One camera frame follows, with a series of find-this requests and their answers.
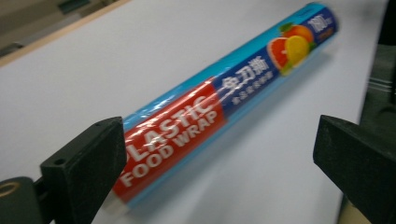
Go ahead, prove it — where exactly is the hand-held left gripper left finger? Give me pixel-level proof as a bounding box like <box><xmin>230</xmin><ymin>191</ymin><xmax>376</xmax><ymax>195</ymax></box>
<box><xmin>39</xmin><ymin>116</ymin><xmax>128</xmax><ymax>224</ymax></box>

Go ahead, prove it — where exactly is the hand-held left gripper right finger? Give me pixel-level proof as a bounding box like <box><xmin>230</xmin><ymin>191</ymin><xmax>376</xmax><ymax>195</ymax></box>
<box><xmin>312</xmin><ymin>114</ymin><xmax>396</xmax><ymax>224</ymax></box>

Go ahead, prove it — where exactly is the blue plastic wrap roll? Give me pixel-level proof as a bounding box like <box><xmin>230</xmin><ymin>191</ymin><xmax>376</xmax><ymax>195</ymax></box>
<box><xmin>104</xmin><ymin>2</ymin><xmax>340</xmax><ymax>216</ymax></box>

